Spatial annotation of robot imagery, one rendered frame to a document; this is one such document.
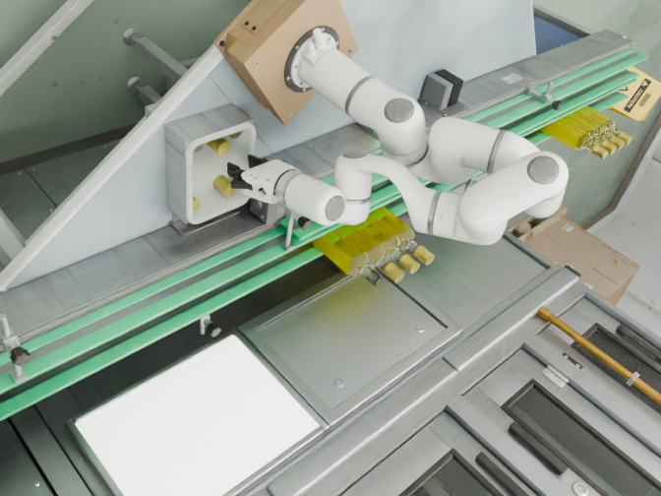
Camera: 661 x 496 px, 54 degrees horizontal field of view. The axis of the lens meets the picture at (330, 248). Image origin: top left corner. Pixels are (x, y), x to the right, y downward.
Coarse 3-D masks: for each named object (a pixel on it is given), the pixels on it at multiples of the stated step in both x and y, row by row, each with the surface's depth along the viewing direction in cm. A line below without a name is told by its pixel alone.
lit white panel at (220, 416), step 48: (192, 384) 144; (240, 384) 146; (96, 432) 132; (144, 432) 134; (192, 432) 135; (240, 432) 137; (288, 432) 139; (144, 480) 126; (192, 480) 128; (240, 480) 129
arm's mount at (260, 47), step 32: (256, 0) 132; (288, 0) 130; (320, 0) 131; (224, 32) 132; (256, 32) 129; (288, 32) 131; (352, 32) 145; (256, 64) 129; (288, 64) 136; (256, 96) 148; (288, 96) 144
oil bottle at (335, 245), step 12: (336, 228) 166; (324, 240) 164; (336, 240) 163; (348, 240) 163; (324, 252) 166; (336, 252) 162; (348, 252) 160; (360, 252) 161; (336, 264) 163; (348, 264) 160; (360, 264) 159
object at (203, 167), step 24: (192, 144) 133; (240, 144) 147; (192, 168) 136; (216, 168) 152; (240, 168) 151; (192, 192) 140; (216, 192) 154; (240, 192) 155; (192, 216) 145; (216, 216) 150
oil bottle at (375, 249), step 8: (344, 224) 168; (344, 232) 166; (352, 232) 166; (360, 232) 167; (360, 240) 164; (368, 240) 165; (376, 240) 165; (368, 248) 163; (376, 248) 163; (384, 248) 164; (376, 256) 162; (384, 256) 164; (376, 264) 163
